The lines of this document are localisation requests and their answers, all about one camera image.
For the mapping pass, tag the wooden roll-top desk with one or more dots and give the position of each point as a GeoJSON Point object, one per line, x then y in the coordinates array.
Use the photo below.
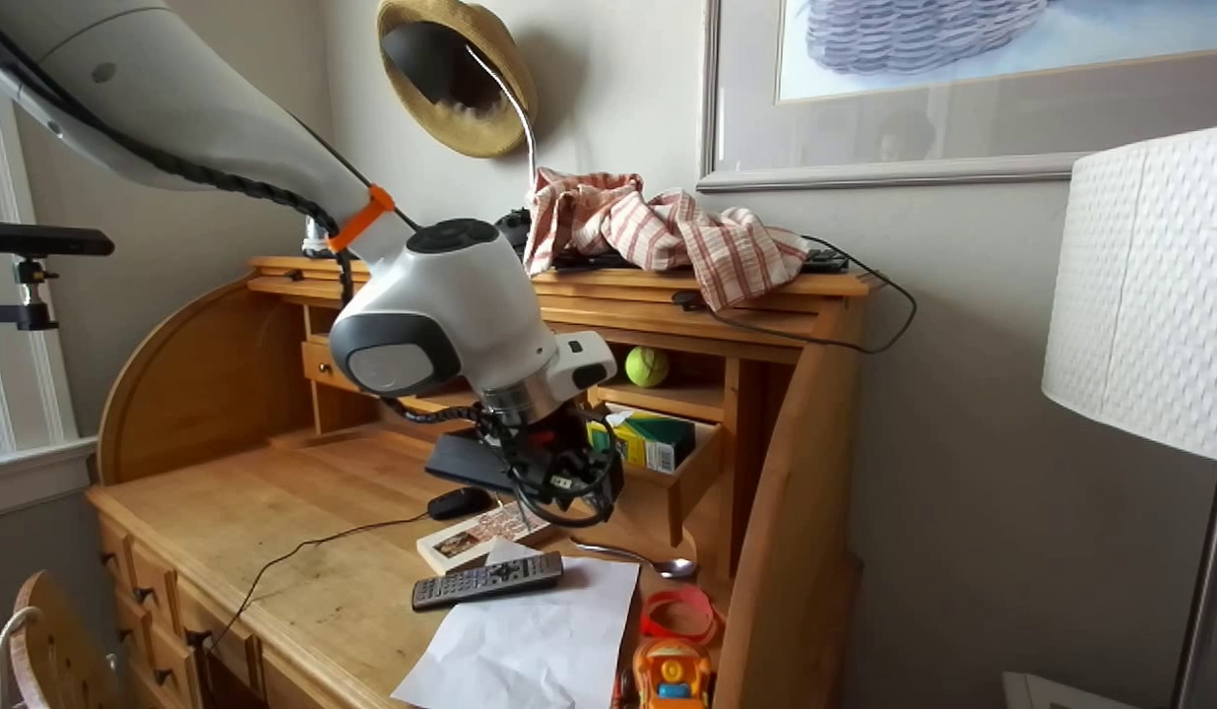
{"type": "Point", "coordinates": [237, 524]}

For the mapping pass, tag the small wooden drawer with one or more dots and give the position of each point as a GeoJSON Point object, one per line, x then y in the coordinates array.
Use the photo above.
{"type": "Point", "coordinates": [690, 497]}

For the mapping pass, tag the framed picture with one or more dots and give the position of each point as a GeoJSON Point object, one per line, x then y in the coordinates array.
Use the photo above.
{"type": "Point", "coordinates": [975, 133]}

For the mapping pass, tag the small picture book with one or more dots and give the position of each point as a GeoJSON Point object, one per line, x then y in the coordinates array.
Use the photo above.
{"type": "Point", "coordinates": [472, 539]}

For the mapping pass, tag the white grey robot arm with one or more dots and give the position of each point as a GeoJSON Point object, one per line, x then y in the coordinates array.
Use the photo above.
{"type": "Point", "coordinates": [434, 300]}

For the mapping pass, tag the white lamp shade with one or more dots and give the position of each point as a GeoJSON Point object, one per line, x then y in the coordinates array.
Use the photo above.
{"type": "Point", "coordinates": [1143, 290]}

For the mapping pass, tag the white paper sheet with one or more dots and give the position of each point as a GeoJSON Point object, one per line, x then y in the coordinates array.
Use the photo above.
{"type": "Point", "coordinates": [530, 653]}

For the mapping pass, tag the green yellow box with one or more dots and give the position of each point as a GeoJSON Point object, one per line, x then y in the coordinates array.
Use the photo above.
{"type": "Point", "coordinates": [650, 444]}

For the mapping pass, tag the grey lamp pole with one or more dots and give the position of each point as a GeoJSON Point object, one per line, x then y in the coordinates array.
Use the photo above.
{"type": "Point", "coordinates": [1205, 592]}

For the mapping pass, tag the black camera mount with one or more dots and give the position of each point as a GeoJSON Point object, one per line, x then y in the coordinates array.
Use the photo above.
{"type": "Point", "coordinates": [36, 243]}

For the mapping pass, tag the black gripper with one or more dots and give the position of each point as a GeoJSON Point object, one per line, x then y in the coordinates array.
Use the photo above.
{"type": "Point", "coordinates": [540, 448]}

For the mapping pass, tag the small black device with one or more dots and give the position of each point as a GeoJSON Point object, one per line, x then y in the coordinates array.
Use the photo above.
{"type": "Point", "coordinates": [826, 259]}

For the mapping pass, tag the grey remote control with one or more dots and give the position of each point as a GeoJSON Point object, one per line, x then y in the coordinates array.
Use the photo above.
{"type": "Point", "coordinates": [489, 579]}

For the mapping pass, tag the orange tape strip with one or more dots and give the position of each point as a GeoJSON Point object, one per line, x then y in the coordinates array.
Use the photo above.
{"type": "Point", "coordinates": [364, 220]}

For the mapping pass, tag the red white striped cloth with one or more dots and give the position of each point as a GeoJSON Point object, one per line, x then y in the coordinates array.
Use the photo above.
{"type": "Point", "coordinates": [671, 239]}

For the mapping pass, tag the black computer mouse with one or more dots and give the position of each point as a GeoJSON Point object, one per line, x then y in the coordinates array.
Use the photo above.
{"type": "Point", "coordinates": [461, 502]}

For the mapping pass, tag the yellow green tennis ball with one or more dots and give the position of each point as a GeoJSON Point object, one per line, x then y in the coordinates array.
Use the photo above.
{"type": "Point", "coordinates": [645, 368]}

